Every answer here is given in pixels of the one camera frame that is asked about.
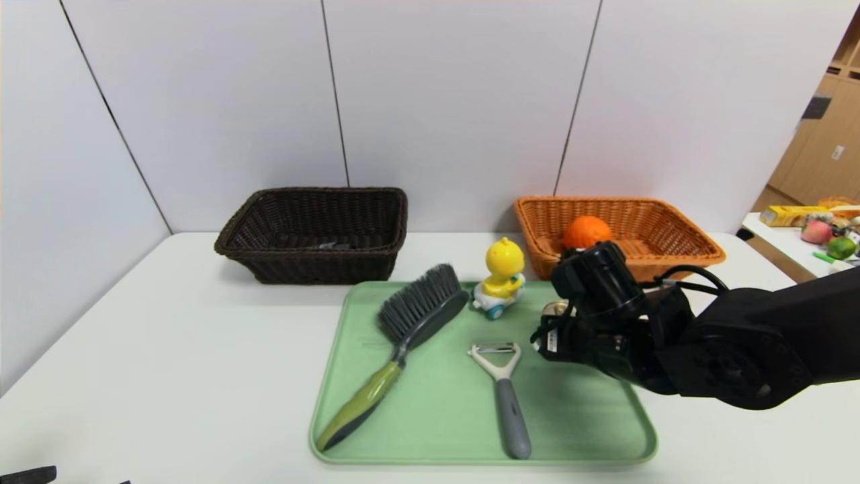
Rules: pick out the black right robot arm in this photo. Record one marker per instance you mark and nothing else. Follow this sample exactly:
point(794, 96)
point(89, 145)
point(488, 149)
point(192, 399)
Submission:
point(739, 349)

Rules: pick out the dark brown wicker basket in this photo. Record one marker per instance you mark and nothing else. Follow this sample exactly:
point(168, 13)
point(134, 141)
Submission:
point(316, 265)

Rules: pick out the orange fruit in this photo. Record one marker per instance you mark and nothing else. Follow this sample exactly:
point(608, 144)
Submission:
point(586, 230)

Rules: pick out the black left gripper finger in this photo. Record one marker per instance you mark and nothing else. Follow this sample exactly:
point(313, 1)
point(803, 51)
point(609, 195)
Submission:
point(27, 476)

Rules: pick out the black cosmetic tube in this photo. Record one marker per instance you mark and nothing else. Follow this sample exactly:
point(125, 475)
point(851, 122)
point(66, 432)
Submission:
point(334, 246)

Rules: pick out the green lime fruit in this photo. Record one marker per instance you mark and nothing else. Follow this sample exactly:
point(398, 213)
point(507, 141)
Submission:
point(841, 248)

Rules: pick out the orange packaged snack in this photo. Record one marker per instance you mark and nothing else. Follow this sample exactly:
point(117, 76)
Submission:
point(840, 202)

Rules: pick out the green marker pen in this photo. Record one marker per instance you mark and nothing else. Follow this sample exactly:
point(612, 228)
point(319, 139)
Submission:
point(824, 257)

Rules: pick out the white wall socket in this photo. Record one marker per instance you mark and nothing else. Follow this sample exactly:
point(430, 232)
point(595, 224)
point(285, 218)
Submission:
point(836, 152)

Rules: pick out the small tin can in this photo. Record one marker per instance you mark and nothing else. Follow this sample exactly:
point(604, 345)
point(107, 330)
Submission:
point(554, 308)

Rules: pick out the pink peach fruit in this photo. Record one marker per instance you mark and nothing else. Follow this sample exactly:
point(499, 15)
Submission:
point(816, 232)

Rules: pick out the green plastic tray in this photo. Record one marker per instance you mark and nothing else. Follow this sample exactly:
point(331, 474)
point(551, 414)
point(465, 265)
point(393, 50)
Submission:
point(437, 403)

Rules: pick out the orange wicker basket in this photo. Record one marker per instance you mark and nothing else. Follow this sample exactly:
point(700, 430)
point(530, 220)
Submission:
point(672, 235)

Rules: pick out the wooden cabinet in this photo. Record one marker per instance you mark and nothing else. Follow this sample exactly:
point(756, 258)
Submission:
point(806, 165)

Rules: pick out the yellow cardboard box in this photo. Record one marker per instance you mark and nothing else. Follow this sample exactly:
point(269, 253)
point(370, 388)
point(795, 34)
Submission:
point(786, 216)

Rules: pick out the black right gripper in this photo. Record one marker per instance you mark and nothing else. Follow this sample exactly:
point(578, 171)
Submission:
point(550, 341)

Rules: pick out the black sign plate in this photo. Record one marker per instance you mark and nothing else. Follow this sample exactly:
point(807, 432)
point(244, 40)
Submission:
point(815, 107)

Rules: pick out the yellow duck toy car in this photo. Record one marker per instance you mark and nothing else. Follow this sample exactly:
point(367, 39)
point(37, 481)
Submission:
point(502, 262)

